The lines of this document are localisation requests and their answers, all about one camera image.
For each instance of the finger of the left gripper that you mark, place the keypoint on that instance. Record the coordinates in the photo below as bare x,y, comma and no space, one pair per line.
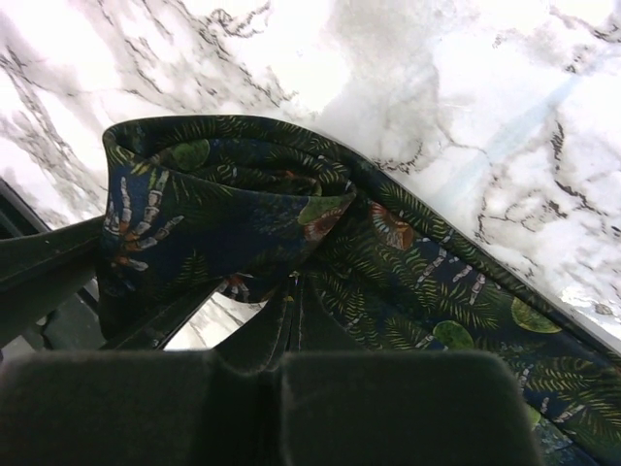
155,330
41,268

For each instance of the dark patterned necktie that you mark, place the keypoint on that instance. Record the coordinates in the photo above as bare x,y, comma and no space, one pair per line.
264,211

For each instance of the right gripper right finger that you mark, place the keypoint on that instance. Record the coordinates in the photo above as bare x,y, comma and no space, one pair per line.
355,407

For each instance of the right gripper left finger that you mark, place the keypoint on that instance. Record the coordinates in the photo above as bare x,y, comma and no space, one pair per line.
140,408

